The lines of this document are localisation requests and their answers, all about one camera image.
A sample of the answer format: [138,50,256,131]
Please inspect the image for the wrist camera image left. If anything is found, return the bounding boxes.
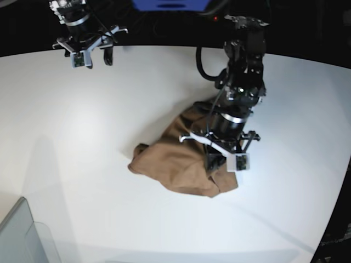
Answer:
[70,53,87,68]

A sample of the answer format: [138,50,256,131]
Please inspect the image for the translucent plastic bin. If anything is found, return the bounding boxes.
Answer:
[1,197,62,262]

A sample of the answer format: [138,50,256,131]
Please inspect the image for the black cable image right arm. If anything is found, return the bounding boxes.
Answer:
[195,46,228,86]

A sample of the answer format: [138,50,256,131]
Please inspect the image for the brown t-shirt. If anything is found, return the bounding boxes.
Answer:
[128,106,238,198]

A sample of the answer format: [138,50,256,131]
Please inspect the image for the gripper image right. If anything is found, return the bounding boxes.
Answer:
[179,113,260,171]

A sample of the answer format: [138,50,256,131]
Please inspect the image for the blue box at top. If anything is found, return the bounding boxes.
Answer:
[132,0,210,12]

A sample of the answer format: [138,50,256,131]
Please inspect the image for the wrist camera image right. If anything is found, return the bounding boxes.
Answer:
[226,153,250,173]

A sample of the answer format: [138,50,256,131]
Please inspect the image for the black power strip red light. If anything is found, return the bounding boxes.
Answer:
[207,13,228,24]

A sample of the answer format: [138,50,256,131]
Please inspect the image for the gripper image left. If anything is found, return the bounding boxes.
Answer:
[52,21,128,69]

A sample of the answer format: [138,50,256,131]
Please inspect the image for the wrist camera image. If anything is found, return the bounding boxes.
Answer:
[226,153,250,173]
[70,53,87,68]

